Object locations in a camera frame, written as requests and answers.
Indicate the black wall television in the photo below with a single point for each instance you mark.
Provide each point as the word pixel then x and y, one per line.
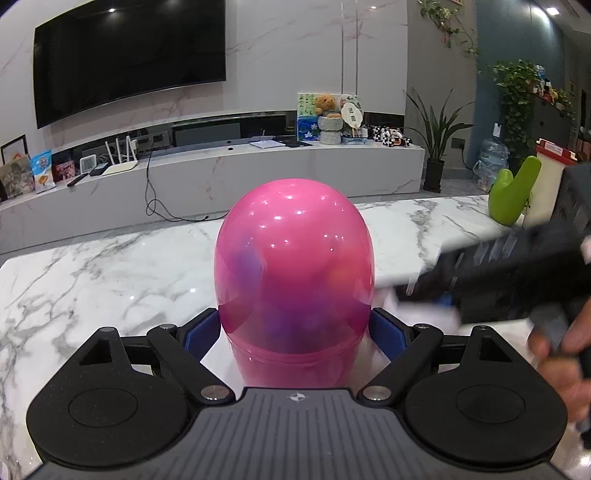
pixel 105 51

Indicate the water jug on floor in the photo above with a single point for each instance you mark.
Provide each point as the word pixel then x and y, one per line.
pixel 493 157

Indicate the potted green plant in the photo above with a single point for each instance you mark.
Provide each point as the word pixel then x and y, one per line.
pixel 436 131

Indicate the white towel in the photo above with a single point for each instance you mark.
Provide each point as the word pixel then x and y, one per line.
pixel 445 318

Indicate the marble tv console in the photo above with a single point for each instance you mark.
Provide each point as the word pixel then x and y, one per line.
pixel 195 183

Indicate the teddy bear in pot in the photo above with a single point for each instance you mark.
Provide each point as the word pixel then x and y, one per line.
pixel 329 119

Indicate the green plastic watering can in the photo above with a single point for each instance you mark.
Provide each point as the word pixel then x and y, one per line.
pixel 510 194

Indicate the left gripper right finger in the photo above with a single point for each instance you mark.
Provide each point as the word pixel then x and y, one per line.
pixel 472 401

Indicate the person right hand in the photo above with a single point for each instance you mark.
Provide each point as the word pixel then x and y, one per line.
pixel 557 352

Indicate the white wifi router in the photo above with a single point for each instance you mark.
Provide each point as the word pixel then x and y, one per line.
pixel 120 162

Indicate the pink dome plastic container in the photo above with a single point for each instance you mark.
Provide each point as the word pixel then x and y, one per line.
pixel 294 277

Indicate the framed picture on console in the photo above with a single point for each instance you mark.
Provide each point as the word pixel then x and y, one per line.
pixel 14 149

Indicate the white jar red lid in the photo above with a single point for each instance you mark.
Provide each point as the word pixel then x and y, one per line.
pixel 554 159

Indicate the green blue picture book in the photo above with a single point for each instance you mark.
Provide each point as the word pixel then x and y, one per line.
pixel 307 118

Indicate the blue snack bag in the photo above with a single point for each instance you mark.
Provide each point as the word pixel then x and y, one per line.
pixel 41 167

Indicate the climbing ivy plant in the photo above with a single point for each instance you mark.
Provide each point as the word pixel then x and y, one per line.
pixel 448 21

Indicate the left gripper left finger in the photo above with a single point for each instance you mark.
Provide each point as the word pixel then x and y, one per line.
pixel 119 400

